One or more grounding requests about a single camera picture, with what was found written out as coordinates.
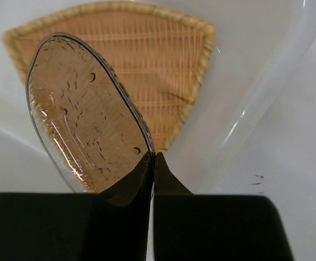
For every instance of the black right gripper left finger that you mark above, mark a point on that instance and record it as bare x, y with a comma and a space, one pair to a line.
111, 225

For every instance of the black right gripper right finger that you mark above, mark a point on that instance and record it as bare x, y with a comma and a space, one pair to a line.
188, 226

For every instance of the smoky glass plate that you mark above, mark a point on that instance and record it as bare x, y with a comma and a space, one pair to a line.
94, 135

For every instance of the translucent white plastic bin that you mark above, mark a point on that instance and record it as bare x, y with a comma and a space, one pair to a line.
258, 46

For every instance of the woven bamboo fan tray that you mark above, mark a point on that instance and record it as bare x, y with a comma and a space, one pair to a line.
160, 55

